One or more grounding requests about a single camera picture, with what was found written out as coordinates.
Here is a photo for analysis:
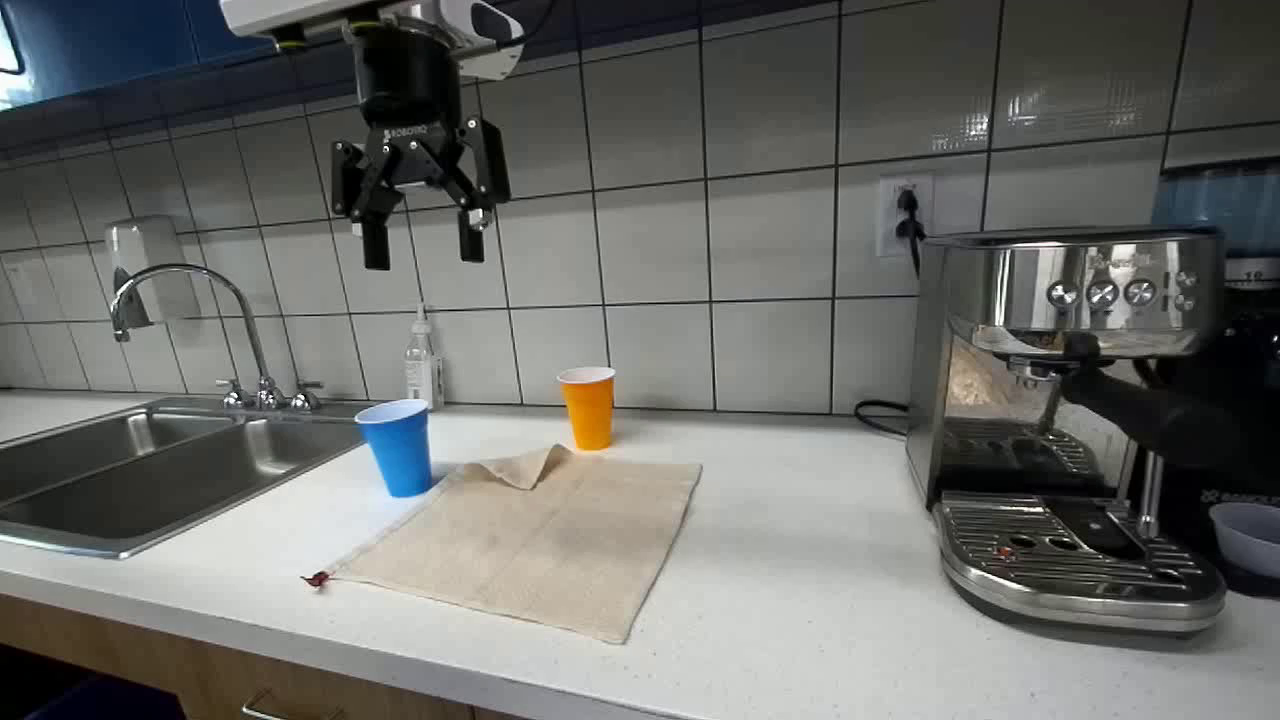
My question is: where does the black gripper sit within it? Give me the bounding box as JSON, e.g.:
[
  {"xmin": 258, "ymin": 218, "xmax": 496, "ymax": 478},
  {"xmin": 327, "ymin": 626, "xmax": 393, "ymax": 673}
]
[{"xmin": 327, "ymin": 16, "xmax": 512, "ymax": 272}]

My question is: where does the beige cloth towel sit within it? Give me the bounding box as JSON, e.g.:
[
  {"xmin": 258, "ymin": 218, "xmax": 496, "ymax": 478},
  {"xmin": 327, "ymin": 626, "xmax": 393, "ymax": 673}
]
[{"xmin": 300, "ymin": 440, "xmax": 708, "ymax": 647}]

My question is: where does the clear pump soap bottle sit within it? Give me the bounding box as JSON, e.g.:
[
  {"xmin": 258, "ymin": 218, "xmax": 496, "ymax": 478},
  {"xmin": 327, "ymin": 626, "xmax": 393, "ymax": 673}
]
[{"xmin": 399, "ymin": 311, "xmax": 444, "ymax": 409}]

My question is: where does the chrome faucet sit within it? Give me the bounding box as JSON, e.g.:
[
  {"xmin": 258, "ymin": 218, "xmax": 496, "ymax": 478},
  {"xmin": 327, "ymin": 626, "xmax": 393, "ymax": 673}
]
[{"xmin": 106, "ymin": 261, "xmax": 327, "ymax": 418}]

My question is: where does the blue plastic cup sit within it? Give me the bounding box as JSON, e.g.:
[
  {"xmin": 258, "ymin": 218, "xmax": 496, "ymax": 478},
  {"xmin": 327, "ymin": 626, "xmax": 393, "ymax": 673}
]
[{"xmin": 354, "ymin": 398, "xmax": 439, "ymax": 502}]

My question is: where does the orange plastic cup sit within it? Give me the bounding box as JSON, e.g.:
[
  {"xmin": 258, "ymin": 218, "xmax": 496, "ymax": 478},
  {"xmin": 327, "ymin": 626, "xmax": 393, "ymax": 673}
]
[{"xmin": 556, "ymin": 366, "xmax": 619, "ymax": 457}]

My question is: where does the blue upper cabinet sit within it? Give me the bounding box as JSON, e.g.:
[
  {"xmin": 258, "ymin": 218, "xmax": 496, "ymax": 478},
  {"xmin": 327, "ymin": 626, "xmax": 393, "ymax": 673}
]
[{"xmin": 0, "ymin": 0, "xmax": 857, "ymax": 123}]

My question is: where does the stainless steel sink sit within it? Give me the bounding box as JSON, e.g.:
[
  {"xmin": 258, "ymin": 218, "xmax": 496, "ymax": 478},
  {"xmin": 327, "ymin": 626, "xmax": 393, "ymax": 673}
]
[{"xmin": 0, "ymin": 398, "xmax": 374, "ymax": 561}]

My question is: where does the wooden base cabinet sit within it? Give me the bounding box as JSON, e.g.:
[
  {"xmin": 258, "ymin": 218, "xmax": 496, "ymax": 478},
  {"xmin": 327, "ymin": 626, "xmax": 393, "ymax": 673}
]
[{"xmin": 0, "ymin": 594, "xmax": 525, "ymax": 720}]

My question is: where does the stainless steel espresso machine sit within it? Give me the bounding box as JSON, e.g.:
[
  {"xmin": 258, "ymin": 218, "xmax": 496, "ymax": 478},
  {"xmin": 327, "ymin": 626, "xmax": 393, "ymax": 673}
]
[{"xmin": 904, "ymin": 226, "xmax": 1233, "ymax": 641}]

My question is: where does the blue ribbed panel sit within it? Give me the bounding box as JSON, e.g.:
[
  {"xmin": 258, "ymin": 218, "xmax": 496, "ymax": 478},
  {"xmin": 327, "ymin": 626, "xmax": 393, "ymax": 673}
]
[{"xmin": 1151, "ymin": 157, "xmax": 1280, "ymax": 255}]

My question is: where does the black countertop appliance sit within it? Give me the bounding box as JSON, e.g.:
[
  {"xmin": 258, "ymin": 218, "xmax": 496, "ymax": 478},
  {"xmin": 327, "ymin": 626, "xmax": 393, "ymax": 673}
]
[{"xmin": 1192, "ymin": 252, "xmax": 1280, "ymax": 598}]

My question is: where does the pale plastic bowl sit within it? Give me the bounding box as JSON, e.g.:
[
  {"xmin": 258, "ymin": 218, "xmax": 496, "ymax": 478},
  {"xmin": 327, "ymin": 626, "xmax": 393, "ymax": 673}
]
[{"xmin": 1203, "ymin": 502, "xmax": 1280, "ymax": 586}]

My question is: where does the white wall soap dispenser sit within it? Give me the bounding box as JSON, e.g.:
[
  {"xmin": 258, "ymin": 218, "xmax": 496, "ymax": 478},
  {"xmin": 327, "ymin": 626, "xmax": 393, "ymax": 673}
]
[{"xmin": 99, "ymin": 218, "xmax": 203, "ymax": 332}]

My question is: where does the white wall outlet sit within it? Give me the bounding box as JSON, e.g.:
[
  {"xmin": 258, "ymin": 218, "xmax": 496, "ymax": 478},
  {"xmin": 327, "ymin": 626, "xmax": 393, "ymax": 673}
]
[{"xmin": 874, "ymin": 172, "xmax": 938, "ymax": 261}]

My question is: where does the black power cable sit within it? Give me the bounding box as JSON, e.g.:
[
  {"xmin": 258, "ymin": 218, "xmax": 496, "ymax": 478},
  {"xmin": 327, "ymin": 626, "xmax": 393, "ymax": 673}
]
[{"xmin": 852, "ymin": 186, "xmax": 934, "ymax": 435}]

